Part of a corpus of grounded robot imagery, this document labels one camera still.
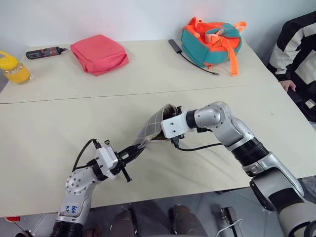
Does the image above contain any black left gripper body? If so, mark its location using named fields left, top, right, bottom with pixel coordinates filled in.
left=114, top=150, right=134, bottom=184

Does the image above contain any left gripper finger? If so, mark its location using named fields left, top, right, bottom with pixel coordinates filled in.
left=122, top=148, right=144, bottom=166
left=118, top=144, right=146, bottom=160

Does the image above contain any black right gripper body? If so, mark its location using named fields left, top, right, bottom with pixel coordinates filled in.
left=172, top=105, right=186, bottom=117

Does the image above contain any grey plaid pouch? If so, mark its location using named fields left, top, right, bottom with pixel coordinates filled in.
left=133, top=103, right=185, bottom=150

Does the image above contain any person's bare hand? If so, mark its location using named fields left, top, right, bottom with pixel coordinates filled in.
left=281, top=79, right=297, bottom=93

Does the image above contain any dark grey adapter stick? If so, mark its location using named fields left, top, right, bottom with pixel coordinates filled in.
left=168, top=39, right=183, bottom=53

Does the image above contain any teal and orange backpack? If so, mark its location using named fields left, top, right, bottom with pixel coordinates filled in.
left=180, top=16, right=248, bottom=77

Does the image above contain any dark rounded shape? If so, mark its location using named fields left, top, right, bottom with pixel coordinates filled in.
left=168, top=204, right=207, bottom=237

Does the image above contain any pink folded fabric bag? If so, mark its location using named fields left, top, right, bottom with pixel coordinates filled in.
left=70, top=34, right=130, bottom=77

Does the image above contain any black and red electric screwdriver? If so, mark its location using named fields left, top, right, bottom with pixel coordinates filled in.
left=25, top=46, right=69, bottom=60

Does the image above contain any yellow-lidded bottle of orange liquid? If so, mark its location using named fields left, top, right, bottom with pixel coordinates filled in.
left=0, top=50, right=33, bottom=85

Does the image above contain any person in black-white jacket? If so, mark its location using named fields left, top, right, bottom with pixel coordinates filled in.
left=267, top=10, right=316, bottom=123

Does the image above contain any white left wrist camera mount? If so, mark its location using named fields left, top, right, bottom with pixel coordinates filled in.
left=94, top=145, right=119, bottom=180

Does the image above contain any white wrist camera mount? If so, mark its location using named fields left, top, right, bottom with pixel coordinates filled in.
left=160, top=114, right=189, bottom=139
left=94, top=145, right=119, bottom=180

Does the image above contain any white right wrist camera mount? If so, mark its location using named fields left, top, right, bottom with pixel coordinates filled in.
left=160, top=114, right=189, bottom=139

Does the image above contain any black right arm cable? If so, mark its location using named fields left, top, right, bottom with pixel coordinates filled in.
left=172, top=137, right=224, bottom=152

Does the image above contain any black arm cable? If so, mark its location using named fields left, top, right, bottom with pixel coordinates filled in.
left=72, top=138, right=100, bottom=172
left=172, top=137, right=224, bottom=152

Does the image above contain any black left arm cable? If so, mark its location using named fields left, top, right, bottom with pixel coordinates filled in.
left=72, top=138, right=100, bottom=172

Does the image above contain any thin black adapter cable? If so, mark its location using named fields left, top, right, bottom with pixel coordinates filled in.
left=179, top=51, right=221, bottom=76

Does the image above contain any grey metal bracket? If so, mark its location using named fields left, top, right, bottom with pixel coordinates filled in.
left=220, top=206, right=245, bottom=237

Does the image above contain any thin white cable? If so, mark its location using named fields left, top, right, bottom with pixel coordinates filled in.
left=217, top=219, right=244, bottom=237

